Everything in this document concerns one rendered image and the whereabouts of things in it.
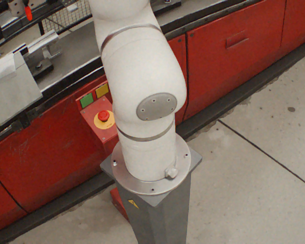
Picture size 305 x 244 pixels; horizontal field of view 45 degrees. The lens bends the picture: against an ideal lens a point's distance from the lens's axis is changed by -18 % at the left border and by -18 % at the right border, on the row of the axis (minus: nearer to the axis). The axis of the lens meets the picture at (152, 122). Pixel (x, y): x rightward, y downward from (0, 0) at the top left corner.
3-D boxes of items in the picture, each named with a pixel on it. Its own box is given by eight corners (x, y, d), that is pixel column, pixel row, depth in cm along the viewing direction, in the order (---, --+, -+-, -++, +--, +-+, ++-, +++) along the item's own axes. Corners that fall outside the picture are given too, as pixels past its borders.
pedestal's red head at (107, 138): (108, 161, 143) (99, 132, 129) (84, 130, 151) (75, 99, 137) (157, 130, 149) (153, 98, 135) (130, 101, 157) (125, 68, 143)
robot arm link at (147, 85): (163, 86, 92) (157, 7, 73) (193, 158, 82) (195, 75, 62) (108, 101, 91) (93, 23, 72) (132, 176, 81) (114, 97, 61)
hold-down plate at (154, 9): (116, 34, 148) (115, 28, 146) (109, 27, 151) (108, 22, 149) (181, 5, 157) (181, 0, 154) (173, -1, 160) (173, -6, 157)
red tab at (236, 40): (228, 51, 185) (228, 41, 179) (225, 48, 186) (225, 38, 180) (249, 40, 189) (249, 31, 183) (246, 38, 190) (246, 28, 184)
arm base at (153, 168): (206, 156, 103) (210, 110, 88) (154, 210, 96) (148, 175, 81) (147, 115, 111) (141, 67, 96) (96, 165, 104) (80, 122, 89)
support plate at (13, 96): (0, 126, 114) (-1, 124, 113) (-17, 79, 127) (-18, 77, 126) (43, 97, 119) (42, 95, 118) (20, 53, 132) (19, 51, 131)
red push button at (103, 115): (103, 128, 138) (101, 121, 135) (96, 119, 140) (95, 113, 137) (113, 121, 139) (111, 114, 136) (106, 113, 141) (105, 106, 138)
